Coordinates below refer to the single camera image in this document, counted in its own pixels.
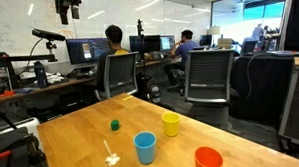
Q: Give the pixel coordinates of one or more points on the grey mesh office chair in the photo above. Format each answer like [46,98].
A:
[120,72]
[208,72]

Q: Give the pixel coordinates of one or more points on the white crumpled item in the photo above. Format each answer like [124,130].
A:
[54,78]

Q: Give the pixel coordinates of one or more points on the white table lamp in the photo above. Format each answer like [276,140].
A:
[214,30]

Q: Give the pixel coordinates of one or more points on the dark blue water bottle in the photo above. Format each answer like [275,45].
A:
[40,76]

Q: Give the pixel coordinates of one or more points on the distant black monitor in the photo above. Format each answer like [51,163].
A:
[205,40]

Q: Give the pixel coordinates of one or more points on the blue plastic cup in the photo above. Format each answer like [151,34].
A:
[144,151]

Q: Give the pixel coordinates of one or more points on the green cylinder block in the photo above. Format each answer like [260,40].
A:
[114,125]

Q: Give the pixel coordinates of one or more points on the small bright computer monitor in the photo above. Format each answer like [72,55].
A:
[166,43]

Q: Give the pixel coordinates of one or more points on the person in yellow shirt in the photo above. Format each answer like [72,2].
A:
[113,35]

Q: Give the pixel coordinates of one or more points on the person in purple shirt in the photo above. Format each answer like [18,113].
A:
[187,50]

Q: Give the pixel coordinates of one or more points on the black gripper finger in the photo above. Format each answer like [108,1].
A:
[64,13]
[75,11]

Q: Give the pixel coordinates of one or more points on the black cloth covered table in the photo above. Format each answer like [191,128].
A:
[266,84]

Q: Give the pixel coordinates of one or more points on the wide monitor with code windows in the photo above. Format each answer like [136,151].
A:
[80,51]

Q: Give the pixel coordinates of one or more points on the long wooden desk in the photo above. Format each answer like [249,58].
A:
[56,84]

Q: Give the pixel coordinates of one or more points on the yellow tape strip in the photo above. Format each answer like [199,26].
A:
[128,98]

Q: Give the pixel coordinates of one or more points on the dark office chair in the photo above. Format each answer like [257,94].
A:
[249,47]

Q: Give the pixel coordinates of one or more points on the person in light blue shirt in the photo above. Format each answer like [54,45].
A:
[258,32]

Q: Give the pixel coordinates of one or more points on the small cardboard box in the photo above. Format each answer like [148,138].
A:
[224,43]

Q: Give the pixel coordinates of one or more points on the orange tool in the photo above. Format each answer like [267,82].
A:
[7,93]

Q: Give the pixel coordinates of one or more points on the dark backpack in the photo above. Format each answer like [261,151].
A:
[153,92]

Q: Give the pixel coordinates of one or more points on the yellow plastic cup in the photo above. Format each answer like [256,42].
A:
[170,127]

